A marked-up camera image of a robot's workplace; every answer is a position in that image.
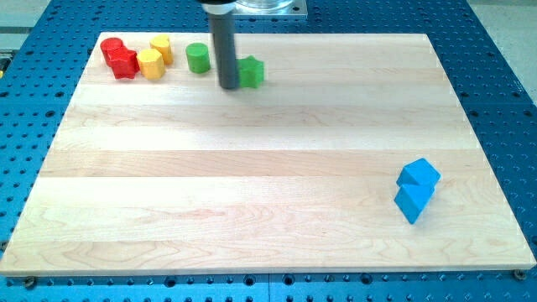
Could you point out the red cylinder block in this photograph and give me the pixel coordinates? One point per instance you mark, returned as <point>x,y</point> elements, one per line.
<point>108,45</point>

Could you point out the red star block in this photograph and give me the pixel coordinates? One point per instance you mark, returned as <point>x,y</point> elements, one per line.
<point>123,62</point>

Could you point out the blue cube block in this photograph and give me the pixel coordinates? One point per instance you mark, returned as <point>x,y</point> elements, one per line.
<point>419,172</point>

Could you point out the yellow cylinder block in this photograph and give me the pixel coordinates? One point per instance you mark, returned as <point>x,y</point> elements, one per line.
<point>162,44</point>

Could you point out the yellow hexagon block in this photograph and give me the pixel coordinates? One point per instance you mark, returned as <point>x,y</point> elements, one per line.
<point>151,64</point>

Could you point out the black rod mount collar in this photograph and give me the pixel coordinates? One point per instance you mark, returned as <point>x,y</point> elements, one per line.
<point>217,7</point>

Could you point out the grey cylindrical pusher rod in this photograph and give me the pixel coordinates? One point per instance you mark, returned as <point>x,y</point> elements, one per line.
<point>222,28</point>

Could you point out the blue triangular block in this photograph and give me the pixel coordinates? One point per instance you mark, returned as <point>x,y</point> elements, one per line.
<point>413,199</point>

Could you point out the green star block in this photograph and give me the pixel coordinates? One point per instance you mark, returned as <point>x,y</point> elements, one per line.
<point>251,72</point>

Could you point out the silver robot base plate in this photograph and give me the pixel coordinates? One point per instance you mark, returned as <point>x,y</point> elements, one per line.
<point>268,9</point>

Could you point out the light wooden board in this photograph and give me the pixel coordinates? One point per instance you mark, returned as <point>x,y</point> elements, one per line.
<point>178,176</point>

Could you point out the green cylinder block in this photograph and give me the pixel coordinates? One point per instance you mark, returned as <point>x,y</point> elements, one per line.
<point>198,59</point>

